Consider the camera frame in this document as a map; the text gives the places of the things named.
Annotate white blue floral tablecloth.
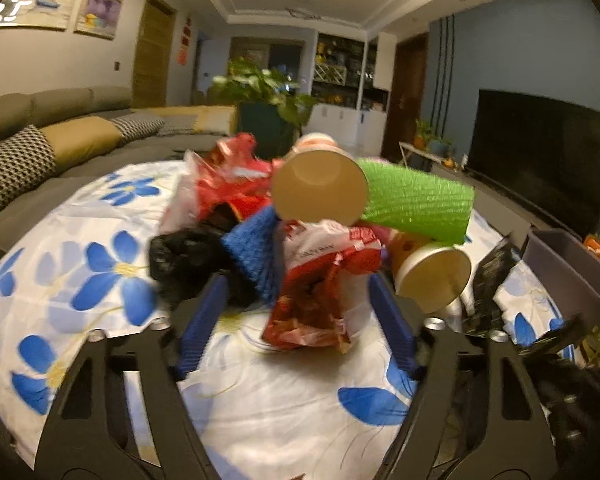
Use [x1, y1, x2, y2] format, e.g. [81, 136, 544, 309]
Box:
[0, 160, 566, 479]

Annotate purple wall painting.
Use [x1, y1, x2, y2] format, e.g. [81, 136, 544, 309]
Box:
[76, 0, 123, 40]

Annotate red snack wrapper front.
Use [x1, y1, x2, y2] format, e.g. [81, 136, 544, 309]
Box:
[262, 220, 382, 353]

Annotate blue foam net sleeve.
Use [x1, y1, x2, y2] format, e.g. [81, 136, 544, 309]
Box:
[221, 205, 284, 307]

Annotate display cabinet white base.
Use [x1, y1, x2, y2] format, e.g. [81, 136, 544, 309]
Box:
[303, 32, 398, 156]

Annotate red snack wrapper back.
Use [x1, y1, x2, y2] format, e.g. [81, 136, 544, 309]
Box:
[159, 132, 282, 233]

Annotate green foam net sleeve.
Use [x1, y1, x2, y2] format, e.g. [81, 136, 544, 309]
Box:
[358, 158, 475, 245]

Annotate grey sectional sofa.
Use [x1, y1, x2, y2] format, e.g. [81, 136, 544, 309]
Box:
[0, 86, 238, 259]

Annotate paper cup orange print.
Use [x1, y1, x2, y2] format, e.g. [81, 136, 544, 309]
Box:
[271, 132, 368, 226]

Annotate wooden door left wall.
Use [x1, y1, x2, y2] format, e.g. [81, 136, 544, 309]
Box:
[132, 0, 176, 108]

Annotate black plastic bag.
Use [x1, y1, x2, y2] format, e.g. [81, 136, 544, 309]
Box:
[148, 224, 259, 310]

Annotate dark wooden door right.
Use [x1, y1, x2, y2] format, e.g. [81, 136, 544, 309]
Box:
[381, 32, 429, 162]

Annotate small white side table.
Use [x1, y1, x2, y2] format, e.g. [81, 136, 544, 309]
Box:
[398, 142, 445, 167]

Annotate grey trash bin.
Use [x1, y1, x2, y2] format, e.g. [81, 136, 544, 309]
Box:
[522, 229, 600, 328]

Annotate potted green plant dark pot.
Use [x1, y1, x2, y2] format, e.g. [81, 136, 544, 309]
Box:
[208, 58, 316, 160]

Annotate black white patterned cushion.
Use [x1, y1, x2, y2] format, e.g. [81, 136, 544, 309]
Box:
[0, 126, 56, 212]

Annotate grey tv console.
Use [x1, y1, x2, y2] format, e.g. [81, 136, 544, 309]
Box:
[432, 166, 583, 252]

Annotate red snack wrapper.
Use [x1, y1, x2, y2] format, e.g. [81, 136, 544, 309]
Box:
[262, 220, 382, 353]
[159, 132, 282, 233]

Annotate black wrapper near bin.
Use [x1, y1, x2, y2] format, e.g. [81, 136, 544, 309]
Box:
[460, 236, 519, 335]

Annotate mustard yellow cushion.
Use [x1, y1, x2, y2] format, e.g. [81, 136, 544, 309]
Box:
[41, 116, 121, 174]

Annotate black flat television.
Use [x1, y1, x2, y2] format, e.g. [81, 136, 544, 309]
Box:
[467, 89, 600, 236]

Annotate small potted plants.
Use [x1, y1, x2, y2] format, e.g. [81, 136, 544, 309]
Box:
[413, 119, 452, 158]

